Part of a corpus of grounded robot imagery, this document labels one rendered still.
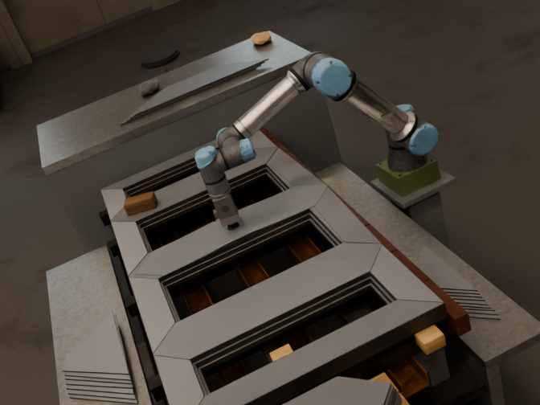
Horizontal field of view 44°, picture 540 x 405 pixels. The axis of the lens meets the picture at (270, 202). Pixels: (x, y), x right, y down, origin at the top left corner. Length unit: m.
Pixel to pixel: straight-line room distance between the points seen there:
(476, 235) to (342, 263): 1.54
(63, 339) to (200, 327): 0.62
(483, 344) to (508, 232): 1.57
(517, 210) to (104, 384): 2.29
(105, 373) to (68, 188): 1.14
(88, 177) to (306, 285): 1.37
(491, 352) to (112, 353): 1.11
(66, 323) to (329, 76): 1.24
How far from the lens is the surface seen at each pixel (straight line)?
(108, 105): 3.39
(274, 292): 1.96
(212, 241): 2.28
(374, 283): 1.91
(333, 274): 1.95
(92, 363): 2.16
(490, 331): 1.95
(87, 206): 3.06
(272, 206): 2.35
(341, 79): 2.16
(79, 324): 2.43
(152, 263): 2.31
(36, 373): 3.68
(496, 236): 3.42
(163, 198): 2.69
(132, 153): 3.00
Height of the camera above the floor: 2.05
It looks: 30 degrees down
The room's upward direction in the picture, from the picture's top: 19 degrees counter-clockwise
